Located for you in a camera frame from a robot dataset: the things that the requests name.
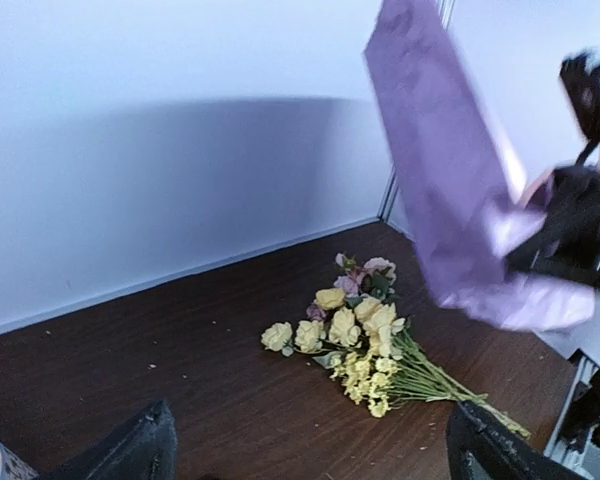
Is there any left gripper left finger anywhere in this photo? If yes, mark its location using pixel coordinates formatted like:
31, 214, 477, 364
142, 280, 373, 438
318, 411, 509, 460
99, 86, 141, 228
38, 399, 176, 480

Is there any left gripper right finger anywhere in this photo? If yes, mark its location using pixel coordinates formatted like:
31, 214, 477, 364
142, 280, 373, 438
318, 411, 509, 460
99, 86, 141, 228
446, 401, 581, 480

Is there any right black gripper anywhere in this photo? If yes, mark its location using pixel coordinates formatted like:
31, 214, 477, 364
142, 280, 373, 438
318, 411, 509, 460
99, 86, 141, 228
507, 167, 600, 288

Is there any purple pink wrapping paper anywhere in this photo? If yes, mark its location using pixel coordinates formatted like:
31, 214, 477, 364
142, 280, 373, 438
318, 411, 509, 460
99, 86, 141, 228
365, 1, 595, 331

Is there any small yellow daisy bunch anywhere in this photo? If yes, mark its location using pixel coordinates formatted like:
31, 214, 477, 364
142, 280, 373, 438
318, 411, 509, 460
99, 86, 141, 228
329, 349, 491, 419

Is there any cream rose flower stem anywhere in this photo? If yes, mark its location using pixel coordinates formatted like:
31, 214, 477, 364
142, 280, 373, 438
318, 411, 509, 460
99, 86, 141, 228
260, 298, 530, 438

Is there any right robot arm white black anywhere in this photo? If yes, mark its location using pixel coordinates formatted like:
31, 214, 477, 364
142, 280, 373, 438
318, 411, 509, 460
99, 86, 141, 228
506, 51, 600, 291

